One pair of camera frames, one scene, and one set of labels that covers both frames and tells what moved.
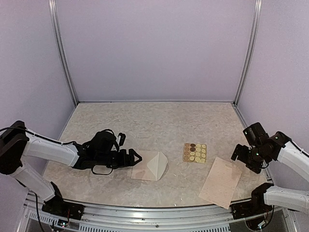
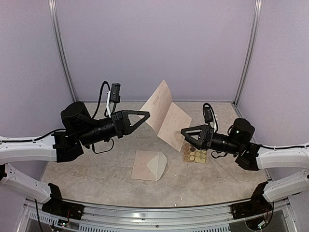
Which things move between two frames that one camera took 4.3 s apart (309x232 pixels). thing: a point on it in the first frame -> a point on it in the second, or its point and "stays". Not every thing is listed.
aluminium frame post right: x=258 y=7 stays
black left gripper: x=126 y=160 -> x=118 y=124
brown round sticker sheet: x=195 y=152 stays
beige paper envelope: x=152 y=166 stays
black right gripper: x=245 y=157 -> x=206 y=137
